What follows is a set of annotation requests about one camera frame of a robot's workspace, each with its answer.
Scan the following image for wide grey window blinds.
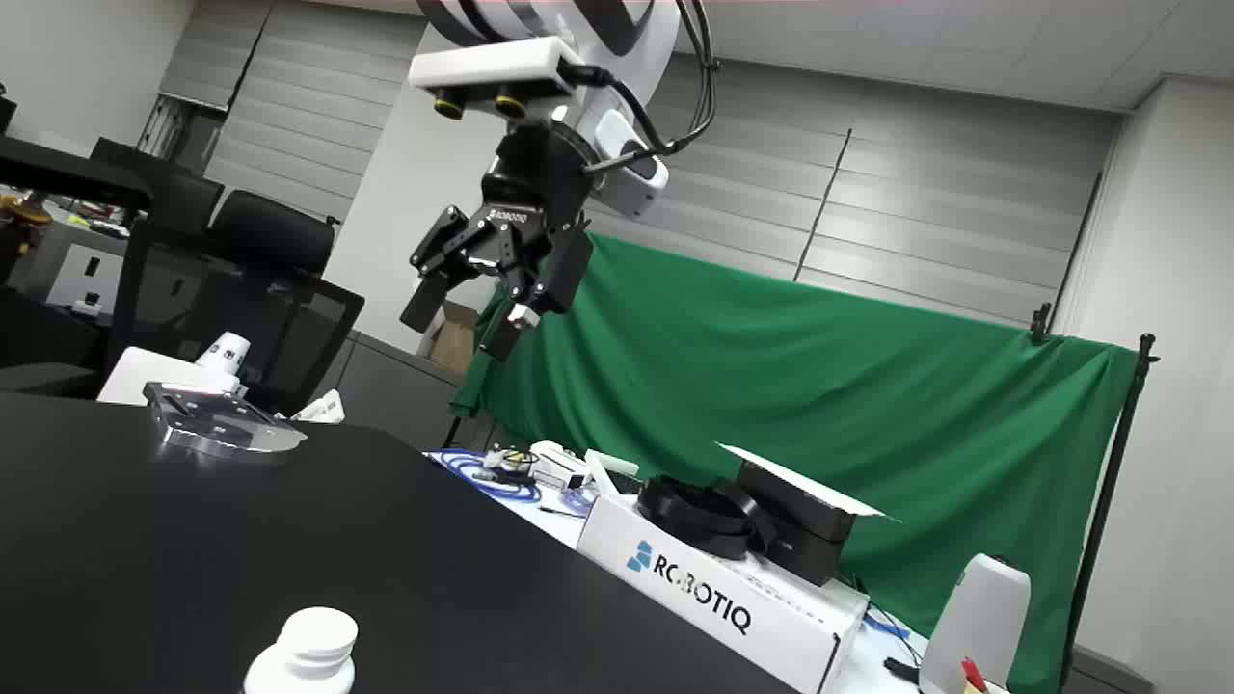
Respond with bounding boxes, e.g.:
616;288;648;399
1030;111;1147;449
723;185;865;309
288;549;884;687
579;56;1126;331

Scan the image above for white rounded plastic object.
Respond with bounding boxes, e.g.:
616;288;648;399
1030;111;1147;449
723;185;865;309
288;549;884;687
913;553;1036;694

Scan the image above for black mesh office chair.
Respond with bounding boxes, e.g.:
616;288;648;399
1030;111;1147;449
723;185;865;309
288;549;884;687
188;185;370;417

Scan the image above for black coiled strap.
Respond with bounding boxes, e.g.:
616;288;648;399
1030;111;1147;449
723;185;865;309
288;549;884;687
636;471;780;564

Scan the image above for white box under desk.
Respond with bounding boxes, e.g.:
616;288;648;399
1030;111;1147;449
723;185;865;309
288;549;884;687
41;241;126;319

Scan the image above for black box with white lid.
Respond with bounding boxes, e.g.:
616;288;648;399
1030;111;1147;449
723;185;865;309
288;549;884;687
712;438;892;589

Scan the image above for white Robotiq cardboard box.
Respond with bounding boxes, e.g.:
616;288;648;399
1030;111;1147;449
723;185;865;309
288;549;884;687
571;485;870;694

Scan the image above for small white device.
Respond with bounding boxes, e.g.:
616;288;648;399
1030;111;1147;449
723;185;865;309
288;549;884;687
523;436;589;491

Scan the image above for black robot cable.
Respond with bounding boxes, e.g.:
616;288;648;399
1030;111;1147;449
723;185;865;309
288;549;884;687
561;0;723;181

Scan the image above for green backdrop cloth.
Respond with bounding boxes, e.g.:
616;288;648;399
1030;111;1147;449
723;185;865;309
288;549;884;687
444;233;1143;694

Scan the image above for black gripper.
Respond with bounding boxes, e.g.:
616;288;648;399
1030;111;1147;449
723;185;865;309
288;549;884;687
397;118;602;368

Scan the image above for blue and white mat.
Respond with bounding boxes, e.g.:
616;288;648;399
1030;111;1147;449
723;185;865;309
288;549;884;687
423;438;648;555

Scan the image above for narrow grey window blinds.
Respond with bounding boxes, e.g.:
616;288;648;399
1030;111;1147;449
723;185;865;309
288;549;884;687
156;0;433;224

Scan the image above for white medicine bottle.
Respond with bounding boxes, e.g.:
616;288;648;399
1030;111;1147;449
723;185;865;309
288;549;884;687
239;606;365;694

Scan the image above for brown cardboard box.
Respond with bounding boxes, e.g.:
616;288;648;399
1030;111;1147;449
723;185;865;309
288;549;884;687
423;297;481;379

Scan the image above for black backdrop stand pole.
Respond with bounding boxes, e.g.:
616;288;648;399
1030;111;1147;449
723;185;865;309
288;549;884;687
1054;329;1161;692

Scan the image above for crumpled white paper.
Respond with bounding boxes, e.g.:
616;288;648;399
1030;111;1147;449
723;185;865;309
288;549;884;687
288;385;352;428

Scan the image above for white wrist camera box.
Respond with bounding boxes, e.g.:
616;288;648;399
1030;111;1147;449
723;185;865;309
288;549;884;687
405;35;579;122

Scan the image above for black desk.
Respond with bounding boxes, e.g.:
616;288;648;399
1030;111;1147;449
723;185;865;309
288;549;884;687
0;133;163;400

